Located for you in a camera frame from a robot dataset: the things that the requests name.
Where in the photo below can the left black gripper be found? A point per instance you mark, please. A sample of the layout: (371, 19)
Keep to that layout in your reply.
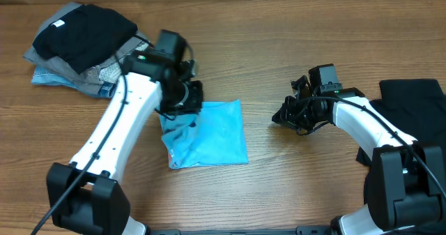
(192, 102)

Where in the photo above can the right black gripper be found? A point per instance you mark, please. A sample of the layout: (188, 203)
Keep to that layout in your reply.
(288, 118)

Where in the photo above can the light blue printed t-shirt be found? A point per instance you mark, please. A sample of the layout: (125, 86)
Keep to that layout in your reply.
(213, 137)

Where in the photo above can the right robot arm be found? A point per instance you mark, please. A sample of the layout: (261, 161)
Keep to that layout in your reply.
(405, 189)

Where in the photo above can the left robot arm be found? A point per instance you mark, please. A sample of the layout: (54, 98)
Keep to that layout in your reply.
(86, 196)

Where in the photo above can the folded grey garment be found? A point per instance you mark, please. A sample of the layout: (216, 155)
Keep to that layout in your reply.
(92, 78)

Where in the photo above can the folded black garment on stack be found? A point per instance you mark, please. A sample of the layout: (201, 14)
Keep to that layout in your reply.
(85, 37)

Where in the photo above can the black garment at right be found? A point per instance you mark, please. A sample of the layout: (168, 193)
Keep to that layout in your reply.
(415, 106)

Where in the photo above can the folded blue denim garment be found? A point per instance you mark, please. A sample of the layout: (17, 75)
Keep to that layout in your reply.
(44, 77)

